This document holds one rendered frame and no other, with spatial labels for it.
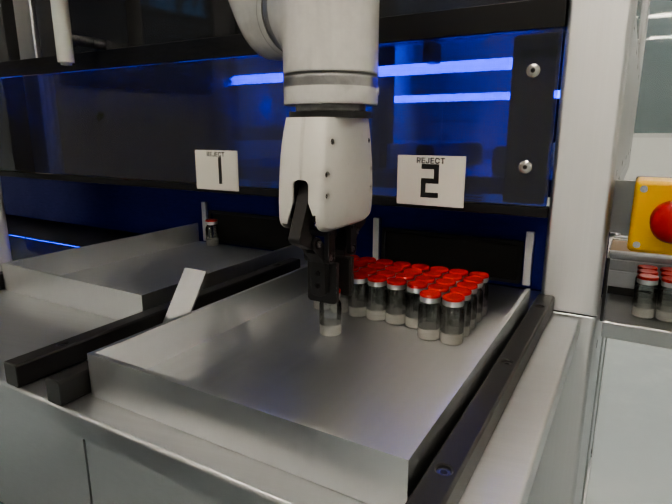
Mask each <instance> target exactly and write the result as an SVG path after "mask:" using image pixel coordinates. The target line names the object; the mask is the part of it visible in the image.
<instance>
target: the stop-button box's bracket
mask: <svg viewBox="0 0 672 504"><path fill-rule="evenodd" d="M635 182H636V180H616V181H615V189H614V198H613V206H612V214H611V222H610V230H609V232H614V233H626V234H629V228H630V220H631V212H632V205H633V197H634V190H635Z"/></svg>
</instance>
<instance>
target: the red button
mask: <svg viewBox="0 0 672 504"><path fill-rule="evenodd" d="M649 223H650V229H651V231H652V233H653V235H654V236H655V237H656V238H657V239H659V240H660V241H662V242H665V243H669V244H672V200H670V201H666V202H664V203H661V204H660V205H658V206H657V207H656V208H655V209H654V210H653V212H652V213H651V216H650V221H649Z"/></svg>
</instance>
